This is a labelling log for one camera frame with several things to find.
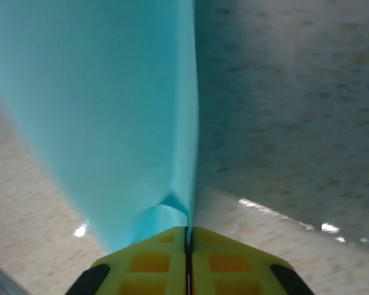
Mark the light blue cloth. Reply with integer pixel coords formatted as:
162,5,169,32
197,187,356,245
0,0,200,256

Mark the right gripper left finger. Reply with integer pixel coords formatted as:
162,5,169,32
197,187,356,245
66,226,188,295

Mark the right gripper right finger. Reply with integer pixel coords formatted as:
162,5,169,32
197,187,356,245
189,226,315,295

